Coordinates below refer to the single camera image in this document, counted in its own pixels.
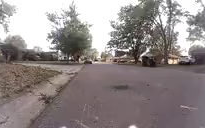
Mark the tall leafy tree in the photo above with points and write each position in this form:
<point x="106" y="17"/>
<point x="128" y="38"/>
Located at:
<point x="71" y="35"/>

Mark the grey asphalt road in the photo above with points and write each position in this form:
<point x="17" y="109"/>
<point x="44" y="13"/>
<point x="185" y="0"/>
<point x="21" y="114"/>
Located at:
<point x="130" y="100"/>

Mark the dark vehicle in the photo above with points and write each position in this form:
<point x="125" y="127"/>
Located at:
<point x="148" y="61"/>

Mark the concrete driveway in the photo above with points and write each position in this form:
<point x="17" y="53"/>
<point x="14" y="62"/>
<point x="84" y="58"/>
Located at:
<point x="53" y="66"/>

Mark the group of trees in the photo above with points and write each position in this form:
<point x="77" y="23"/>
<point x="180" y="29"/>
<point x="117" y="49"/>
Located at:
<point x="146" y="26"/>

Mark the low building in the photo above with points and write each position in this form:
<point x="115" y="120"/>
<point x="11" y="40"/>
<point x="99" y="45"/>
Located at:
<point x="40" y="55"/>

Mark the white vehicle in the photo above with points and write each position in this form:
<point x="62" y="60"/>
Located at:
<point x="185" y="60"/>

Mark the leaf-strewn verge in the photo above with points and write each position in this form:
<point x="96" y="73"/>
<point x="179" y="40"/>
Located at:
<point x="13" y="80"/>

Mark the small tree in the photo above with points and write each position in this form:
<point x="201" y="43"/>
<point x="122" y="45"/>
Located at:
<point x="12" y="46"/>

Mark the concrete kerb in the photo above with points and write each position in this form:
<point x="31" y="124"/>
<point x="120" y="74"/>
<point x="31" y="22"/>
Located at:
<point x="20" y="110"/>

